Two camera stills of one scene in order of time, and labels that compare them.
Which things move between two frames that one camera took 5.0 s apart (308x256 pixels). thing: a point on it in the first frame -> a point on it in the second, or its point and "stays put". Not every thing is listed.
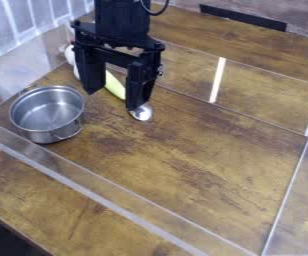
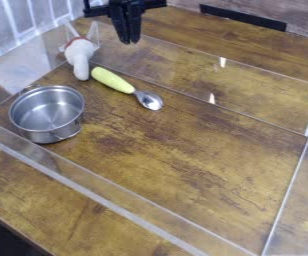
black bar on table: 243,17 stays put
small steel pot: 46,112 stays put
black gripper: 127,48 -> 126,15
